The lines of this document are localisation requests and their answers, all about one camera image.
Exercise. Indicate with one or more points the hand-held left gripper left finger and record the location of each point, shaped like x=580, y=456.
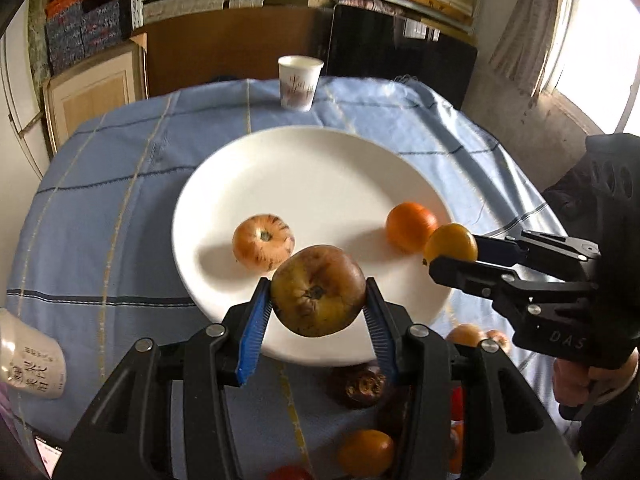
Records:
x=254, y=327

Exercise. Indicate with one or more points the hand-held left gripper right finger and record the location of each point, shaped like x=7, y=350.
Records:
x=378, y=332

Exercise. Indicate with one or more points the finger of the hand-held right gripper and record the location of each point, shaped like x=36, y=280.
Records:
x=465, y=272
x=495, y=248

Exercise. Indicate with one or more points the yellow orange round fruit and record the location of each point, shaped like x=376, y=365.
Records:
x=450, y=242

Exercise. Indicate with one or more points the striped pale orange fruit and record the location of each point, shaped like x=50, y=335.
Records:
x=465, y=335
x=499, y=342
x=262, y=242

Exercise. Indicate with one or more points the brown blemished round fruit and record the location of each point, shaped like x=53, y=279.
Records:
x=317, y=290

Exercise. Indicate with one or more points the red round fruit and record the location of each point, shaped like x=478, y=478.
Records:
x=290, y=474

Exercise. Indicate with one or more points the white round plate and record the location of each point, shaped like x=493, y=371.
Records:
x=310, y=185

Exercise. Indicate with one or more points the person's right hand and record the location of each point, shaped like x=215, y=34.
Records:
x=570, y=377

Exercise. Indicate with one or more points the dark purple wrinkled fruit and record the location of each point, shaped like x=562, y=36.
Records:
x=360, y=387

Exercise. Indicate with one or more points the orange mandarin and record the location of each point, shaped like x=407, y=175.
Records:
x=410, y=225
x=365, y=452

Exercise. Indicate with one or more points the blue checked tablecloth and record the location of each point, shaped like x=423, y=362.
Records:
x=125, y=210

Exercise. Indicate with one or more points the bright window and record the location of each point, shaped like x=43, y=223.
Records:
x=600, y=60

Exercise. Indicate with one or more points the black panel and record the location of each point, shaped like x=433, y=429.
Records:
x=390, y=55

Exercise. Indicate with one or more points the white printed paper cup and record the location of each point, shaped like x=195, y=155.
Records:
x=300, y=82
x=30, y=355

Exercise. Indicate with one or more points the beige curtain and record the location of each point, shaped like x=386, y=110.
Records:
x=535, y=25

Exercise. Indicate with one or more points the smartphone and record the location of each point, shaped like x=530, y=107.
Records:
x=47, y=455

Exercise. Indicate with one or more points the brown board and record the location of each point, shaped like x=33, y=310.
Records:
x=225, y=50

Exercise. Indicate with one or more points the wooden framed panel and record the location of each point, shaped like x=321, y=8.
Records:
x=92, y=97

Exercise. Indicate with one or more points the white leaning board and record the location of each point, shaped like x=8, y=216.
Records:
x=20, y=100

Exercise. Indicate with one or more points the stack of blue patterned boxes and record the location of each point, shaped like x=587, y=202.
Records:
x=85, y=35

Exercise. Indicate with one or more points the grey stone slab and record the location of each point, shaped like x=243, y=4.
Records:
x=39, y=35

